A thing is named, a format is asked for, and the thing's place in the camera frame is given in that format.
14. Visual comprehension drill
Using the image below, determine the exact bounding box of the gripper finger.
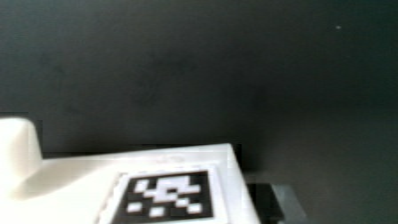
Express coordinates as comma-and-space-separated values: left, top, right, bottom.
246, 183, 305, 224

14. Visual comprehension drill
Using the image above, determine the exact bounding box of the white drawer box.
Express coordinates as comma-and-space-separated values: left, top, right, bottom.
0, 117, 259, 224

